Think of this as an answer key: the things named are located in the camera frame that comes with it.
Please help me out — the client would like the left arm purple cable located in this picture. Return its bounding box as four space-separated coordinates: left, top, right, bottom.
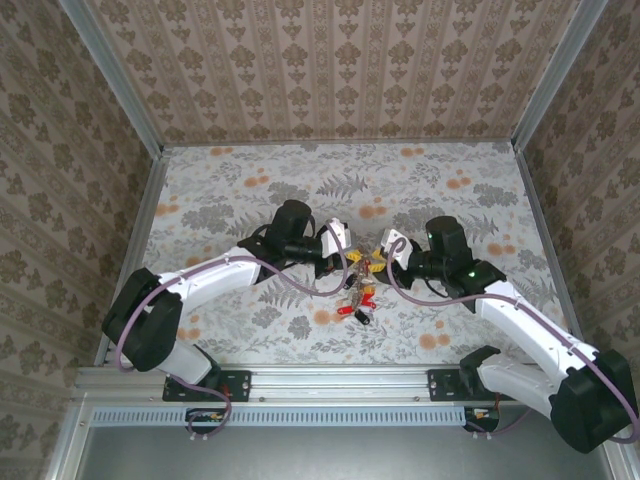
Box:
115 228 350 441

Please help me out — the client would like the aluminium side rail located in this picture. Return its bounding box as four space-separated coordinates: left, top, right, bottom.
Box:
94 149 174 366
512 147 594 364

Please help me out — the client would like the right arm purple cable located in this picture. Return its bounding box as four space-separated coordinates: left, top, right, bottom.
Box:
384 238 640 446

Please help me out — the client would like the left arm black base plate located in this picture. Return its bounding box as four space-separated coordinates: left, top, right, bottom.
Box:
162 368 252 404

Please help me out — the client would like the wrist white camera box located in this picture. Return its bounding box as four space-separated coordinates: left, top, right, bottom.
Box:
378 227 414 266
319 218 354 259

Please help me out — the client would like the black wiring connector box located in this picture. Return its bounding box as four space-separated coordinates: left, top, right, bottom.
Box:
184 407 227 435
462 405 502 434

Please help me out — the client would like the long aluminium mounting rail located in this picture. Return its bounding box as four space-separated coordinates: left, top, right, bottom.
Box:
74 363 614 401

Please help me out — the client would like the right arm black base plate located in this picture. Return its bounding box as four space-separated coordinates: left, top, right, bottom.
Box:
427 368 501 403

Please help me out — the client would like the aluminium frame post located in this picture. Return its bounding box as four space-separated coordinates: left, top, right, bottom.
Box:
58 0 167 157
510 0 612 154

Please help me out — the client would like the floral table cover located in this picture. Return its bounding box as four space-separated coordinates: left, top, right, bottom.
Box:
102 142 584 366

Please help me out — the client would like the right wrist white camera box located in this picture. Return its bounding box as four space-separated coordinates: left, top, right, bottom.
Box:
378 227 414 266

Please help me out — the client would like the thin aluminium wall rail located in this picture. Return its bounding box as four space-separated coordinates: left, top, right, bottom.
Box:
162 137 516 149

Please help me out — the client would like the grey metal sheet panel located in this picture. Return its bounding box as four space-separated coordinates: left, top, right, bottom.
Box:
47 399 640 480

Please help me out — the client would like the grey slotted cable duct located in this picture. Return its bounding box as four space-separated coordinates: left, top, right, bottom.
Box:
92 405 501 427

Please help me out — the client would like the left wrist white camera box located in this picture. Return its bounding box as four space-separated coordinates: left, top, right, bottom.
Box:
319 218 354 259

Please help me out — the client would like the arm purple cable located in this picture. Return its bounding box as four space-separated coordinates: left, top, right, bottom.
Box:
115 228 350 441
384 238 640 446

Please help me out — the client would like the metal keyring disc with rings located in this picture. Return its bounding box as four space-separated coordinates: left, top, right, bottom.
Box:
344 254 379 314

